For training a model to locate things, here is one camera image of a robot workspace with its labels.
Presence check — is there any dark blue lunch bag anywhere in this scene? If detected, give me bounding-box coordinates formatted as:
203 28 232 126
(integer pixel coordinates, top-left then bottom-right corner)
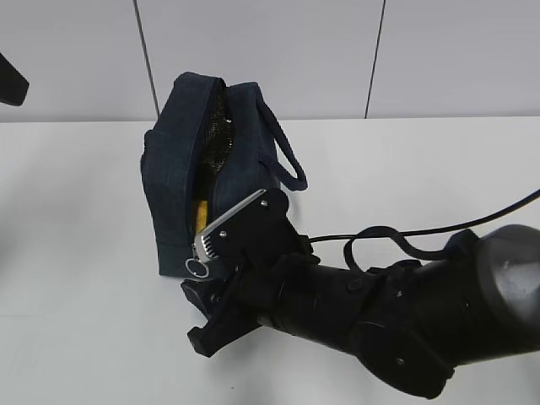
140 72 308 279

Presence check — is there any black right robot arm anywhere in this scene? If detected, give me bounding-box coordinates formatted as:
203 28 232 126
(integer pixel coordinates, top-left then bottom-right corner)
181 189 539 399

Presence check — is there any yellow lemon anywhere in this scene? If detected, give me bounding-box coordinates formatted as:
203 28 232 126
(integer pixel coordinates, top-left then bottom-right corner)
192 200 209 233

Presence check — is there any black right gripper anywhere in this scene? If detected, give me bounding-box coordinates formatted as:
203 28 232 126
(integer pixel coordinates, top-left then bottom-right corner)
181 188 321 358

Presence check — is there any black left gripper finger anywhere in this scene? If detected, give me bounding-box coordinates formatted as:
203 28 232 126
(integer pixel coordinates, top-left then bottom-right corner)
0 54 30 106

